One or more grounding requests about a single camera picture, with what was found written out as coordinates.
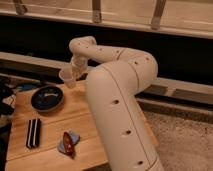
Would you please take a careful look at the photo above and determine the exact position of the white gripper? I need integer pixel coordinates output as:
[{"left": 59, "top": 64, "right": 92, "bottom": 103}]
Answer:
[{"left": 71, "top": 56, "right": 88, "bottom": 79}]

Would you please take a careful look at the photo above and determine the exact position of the dark ceramic bowl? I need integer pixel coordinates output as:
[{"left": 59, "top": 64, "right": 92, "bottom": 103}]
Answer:
[{"left": 31, "top": 86, "right": 64, "bottom": 112}]

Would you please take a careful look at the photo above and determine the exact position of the red toy on blue cloth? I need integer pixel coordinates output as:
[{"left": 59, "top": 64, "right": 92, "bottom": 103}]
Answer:
[{"left": 57, "top": 131, "right": 80, "bottom": 157}]

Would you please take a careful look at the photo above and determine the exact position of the wooden board table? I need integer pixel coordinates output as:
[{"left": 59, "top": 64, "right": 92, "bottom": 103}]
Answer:
[{"left": 4, "top": 79, "right": 160, "bottom": 171}]

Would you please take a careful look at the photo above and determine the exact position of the dark clutter at left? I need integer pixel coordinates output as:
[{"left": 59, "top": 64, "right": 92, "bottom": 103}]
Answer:
[{"left": 0, "top": 77, "right": 17, "bottom": 128}]

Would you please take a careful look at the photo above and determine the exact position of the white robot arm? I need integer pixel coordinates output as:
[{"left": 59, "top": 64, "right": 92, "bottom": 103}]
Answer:
[{"left": 69, "top": 36, "right": 164, "bottom": 171}]

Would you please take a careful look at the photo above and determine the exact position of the white ceramic cup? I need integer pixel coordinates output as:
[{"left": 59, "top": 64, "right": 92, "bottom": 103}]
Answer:
[{"left": 59, "top": 66, "right": 76, "bottom": 89}]

